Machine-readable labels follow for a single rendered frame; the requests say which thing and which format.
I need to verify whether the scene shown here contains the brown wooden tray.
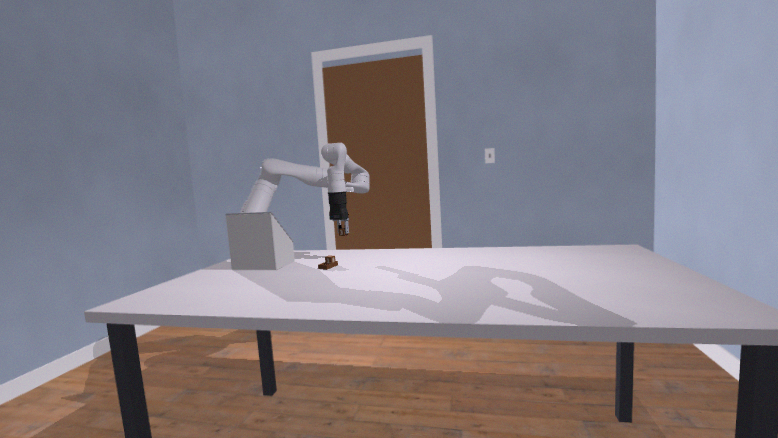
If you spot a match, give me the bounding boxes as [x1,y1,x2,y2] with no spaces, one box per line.
[318,261,338,270]

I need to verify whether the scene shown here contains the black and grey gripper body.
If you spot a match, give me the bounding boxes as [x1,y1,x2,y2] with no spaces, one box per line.
[328,180,354,220]

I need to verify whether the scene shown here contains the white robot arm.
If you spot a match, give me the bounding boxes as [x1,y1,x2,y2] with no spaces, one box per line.
[240,143,370,213]

